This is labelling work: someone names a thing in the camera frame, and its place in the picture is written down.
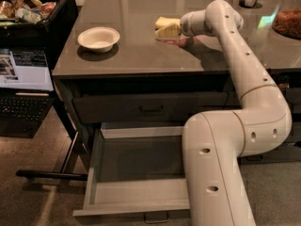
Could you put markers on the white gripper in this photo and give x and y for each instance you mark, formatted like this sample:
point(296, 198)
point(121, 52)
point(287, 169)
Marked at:
point(187, 24)

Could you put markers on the yellow sponge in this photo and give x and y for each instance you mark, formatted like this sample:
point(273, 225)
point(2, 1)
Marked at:
point(164, 21)

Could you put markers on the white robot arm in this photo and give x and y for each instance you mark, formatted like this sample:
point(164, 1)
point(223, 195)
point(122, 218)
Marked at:
point(213, 141)

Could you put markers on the grey top left drawer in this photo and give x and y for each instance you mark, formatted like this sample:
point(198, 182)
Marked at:
point(151, 106)

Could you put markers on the white middle drawer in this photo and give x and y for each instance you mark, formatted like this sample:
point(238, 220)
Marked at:
point(130, 129)

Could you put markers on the open grey bottom drawer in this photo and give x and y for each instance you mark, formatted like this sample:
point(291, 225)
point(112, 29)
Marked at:
point(135, 178)

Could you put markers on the grey bottom right drawer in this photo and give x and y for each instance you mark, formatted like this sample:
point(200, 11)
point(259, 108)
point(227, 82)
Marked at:
point(286, 152)

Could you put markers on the white paper bowl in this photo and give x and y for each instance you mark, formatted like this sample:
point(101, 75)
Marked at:
point(99, 39)

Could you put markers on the black plastic bin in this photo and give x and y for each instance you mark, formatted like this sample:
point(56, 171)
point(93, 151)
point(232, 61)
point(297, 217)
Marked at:
point(56, 26)

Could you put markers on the black stand leg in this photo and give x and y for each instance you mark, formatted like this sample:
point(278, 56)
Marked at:
point(62, 173)

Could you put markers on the snack packets in bin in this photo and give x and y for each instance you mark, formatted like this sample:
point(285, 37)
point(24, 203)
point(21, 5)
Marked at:
point(24, 11)

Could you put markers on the open black laptop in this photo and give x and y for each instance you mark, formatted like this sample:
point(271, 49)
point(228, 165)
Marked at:
point(26, 92)

